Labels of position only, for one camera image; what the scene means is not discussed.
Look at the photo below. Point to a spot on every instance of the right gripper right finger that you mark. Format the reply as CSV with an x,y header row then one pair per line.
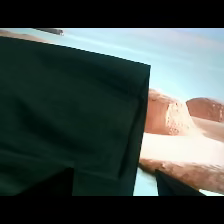
x,y
170,186

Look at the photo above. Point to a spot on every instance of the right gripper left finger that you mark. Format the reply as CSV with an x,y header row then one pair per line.
x,y
57,185

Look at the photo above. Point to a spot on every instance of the dark green garment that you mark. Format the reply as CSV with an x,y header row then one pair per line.
x,y
66,113

